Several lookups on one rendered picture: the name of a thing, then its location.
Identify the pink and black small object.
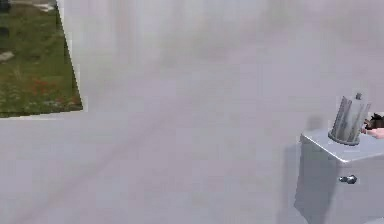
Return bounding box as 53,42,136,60
363,112,384,140

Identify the chrome flush handle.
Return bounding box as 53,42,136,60
338,174,358,185

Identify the white toilet tank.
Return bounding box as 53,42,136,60
293,128,384,224

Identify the grey paper roll holder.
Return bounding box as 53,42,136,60
327,92,372,147

